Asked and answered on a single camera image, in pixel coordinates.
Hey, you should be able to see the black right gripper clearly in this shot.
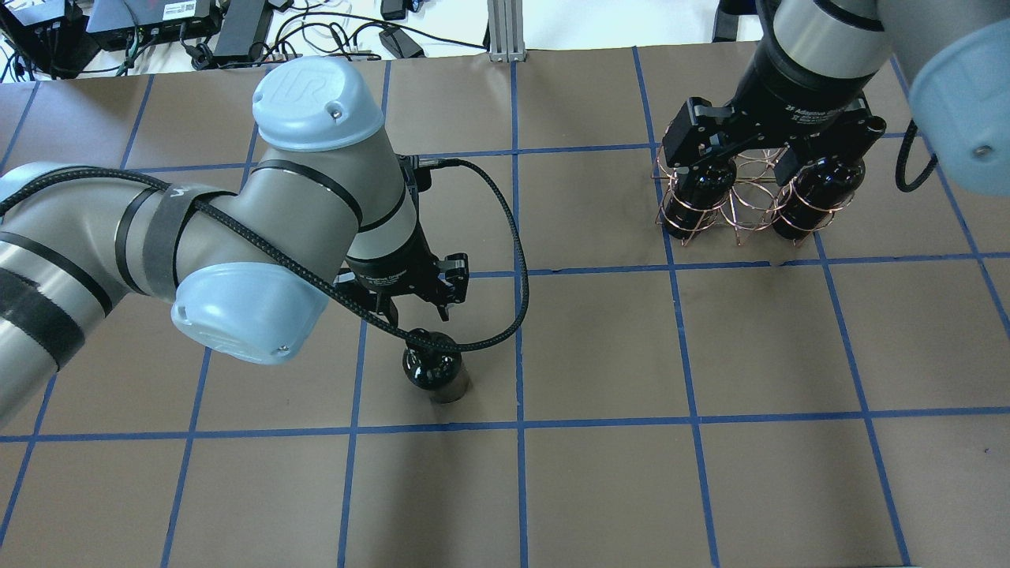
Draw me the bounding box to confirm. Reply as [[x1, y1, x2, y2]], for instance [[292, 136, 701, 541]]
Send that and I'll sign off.
[[661, 96, 888, 175]]

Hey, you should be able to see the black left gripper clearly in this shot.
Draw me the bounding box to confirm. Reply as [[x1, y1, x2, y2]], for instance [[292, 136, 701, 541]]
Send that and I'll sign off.
[[335, 154, 470, 336]]

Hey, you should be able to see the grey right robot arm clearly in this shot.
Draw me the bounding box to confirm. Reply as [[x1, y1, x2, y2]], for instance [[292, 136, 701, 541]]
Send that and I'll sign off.
[[657, 1, 1008, 245]]

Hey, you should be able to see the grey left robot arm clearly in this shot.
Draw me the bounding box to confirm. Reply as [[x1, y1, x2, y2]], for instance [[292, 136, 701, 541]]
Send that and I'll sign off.
[[1, 57, 469, 423]]

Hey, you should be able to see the black power adapter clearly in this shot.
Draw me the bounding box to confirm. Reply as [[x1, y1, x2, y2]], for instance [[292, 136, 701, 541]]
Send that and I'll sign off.
[[378, 28, 426, 60]]

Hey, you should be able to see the black power brick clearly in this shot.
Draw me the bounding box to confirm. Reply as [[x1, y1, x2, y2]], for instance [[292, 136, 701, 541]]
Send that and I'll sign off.
[[211, 1, 273, 67]]

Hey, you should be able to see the black electronics box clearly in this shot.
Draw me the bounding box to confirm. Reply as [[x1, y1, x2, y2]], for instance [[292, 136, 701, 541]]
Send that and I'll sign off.
[[86, 1, 223, 53]]

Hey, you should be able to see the copper wire wine basket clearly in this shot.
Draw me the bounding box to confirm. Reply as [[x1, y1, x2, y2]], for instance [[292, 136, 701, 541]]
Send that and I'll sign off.
[[654, 148, 855, 247]]

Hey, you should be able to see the aluminium frame post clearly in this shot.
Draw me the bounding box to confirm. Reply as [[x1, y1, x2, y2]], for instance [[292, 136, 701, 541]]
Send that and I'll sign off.
[[487, 0, 527, 62]]

